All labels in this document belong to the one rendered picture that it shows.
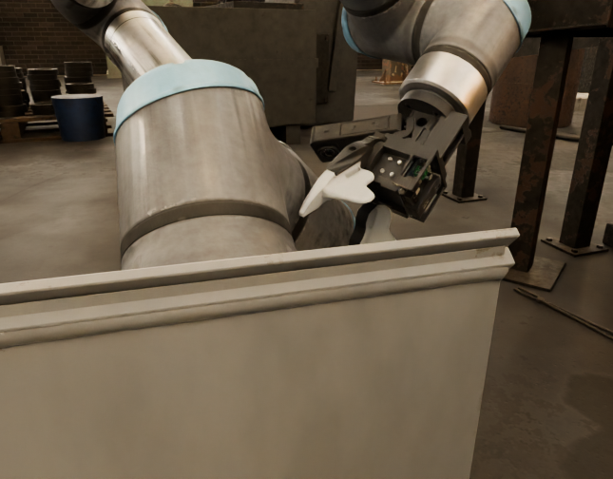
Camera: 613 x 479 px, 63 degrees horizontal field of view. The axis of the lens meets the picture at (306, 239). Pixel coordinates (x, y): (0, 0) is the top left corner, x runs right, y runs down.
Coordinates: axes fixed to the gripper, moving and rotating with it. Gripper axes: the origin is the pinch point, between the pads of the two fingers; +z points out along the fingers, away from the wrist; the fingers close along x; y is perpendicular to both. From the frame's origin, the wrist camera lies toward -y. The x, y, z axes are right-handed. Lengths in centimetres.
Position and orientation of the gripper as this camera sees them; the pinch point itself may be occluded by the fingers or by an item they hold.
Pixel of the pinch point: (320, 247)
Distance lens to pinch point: 54.7
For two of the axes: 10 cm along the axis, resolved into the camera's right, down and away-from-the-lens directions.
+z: -5.5, 8.1, -1.8
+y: 7.5, 3.9, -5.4
